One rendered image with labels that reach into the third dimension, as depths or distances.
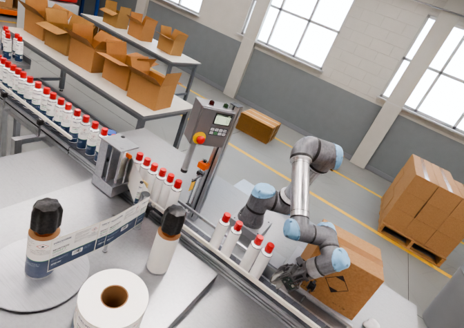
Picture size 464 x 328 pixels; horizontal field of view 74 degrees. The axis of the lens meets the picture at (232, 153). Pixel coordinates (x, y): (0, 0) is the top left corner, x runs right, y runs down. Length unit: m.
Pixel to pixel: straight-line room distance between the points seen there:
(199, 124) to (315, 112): 5.45
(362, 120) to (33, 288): 6.03
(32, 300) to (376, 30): 6.22
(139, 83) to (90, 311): 2.30
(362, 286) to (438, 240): 3.20
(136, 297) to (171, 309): 0.22
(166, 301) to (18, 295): 0.46
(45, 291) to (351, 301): 1.21
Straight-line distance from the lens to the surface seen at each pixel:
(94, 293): 1.07
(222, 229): 1.41
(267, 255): 1.36
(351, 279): 1.54
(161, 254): 1.24
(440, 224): 4.61
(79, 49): 3.62
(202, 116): 1.32
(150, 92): 2.96
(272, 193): 1.65
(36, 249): 1.16
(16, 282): 1.26
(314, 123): 6.71
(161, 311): 1.24
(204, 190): 1.57
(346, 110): 6.55
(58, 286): 1.25
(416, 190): 4.43
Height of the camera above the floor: 1.88
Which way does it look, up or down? 25 degrees down
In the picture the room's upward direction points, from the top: 22 degrees clockwise
